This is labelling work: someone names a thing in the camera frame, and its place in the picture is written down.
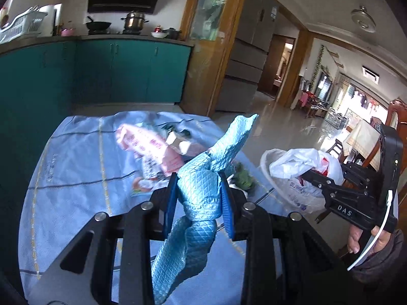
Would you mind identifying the green vegetable leaf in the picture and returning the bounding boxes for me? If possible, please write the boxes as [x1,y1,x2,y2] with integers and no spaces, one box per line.
[230,162,256,193]

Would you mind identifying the blue quilted cloth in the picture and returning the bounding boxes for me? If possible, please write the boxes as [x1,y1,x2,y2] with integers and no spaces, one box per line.
[152,114,258,304]

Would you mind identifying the pink plastic package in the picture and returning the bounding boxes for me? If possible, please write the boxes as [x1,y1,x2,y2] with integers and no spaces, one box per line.
[115,124,184,176]

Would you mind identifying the clear snack bag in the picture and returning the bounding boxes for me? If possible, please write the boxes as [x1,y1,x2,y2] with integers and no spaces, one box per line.
[131,156,169,195]

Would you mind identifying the white medicine box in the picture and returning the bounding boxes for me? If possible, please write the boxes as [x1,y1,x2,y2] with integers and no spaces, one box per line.
[166,131,207,157]

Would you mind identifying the dark green foil wrapper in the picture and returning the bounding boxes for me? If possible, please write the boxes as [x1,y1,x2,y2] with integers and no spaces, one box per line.
[162,123,191,139]

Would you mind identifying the person's dark sleeve forearm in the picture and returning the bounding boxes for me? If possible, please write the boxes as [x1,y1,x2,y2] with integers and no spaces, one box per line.
[351,229,406,286]

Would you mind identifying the white bag lined trash bin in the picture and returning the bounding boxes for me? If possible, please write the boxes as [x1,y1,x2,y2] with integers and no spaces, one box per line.
[259,148,344,214]

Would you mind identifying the person's right hand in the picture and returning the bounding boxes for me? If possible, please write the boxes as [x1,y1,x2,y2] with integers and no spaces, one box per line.
[346,224,392,255]

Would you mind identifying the blue checked tablecloth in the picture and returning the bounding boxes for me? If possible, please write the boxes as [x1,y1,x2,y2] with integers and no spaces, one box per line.
[18,112,288,304]

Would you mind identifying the wooden dining chair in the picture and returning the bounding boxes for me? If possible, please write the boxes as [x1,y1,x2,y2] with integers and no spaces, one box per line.
[362,98,407,172]

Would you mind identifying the silver refrigerator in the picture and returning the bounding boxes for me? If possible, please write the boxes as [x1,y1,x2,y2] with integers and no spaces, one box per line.
[215,0,279,112]

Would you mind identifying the ceiling light fixture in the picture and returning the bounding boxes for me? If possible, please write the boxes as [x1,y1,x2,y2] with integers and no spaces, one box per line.
[351,6,377,33]

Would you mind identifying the teal lower cabinets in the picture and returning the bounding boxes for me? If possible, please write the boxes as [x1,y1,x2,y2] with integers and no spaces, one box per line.
[1,35,192,179]

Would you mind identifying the white bowl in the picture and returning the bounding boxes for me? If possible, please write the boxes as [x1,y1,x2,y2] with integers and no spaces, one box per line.
[151,32,168,39]

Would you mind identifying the black small pot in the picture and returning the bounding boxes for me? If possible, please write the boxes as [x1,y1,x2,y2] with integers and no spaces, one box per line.
[163,28,182,40]

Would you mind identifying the wooden glass sliding door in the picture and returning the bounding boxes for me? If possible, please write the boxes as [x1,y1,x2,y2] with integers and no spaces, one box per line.
[179,0,244,116]

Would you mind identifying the steel stock pot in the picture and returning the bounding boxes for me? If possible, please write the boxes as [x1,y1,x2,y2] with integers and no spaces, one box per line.
[121,11,149,32]

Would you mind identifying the black wok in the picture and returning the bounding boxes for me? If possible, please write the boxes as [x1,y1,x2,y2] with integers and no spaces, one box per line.
[85,16,111,32]

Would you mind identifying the pink bowl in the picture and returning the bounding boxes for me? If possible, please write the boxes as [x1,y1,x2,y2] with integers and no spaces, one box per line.
[61,28,76,37]

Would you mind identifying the white dish rack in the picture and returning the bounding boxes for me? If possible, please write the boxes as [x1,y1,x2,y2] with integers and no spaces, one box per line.
[1,6,48,44]

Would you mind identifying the white cable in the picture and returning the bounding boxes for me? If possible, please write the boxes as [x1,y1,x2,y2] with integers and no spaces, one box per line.
[346,188,395,272]

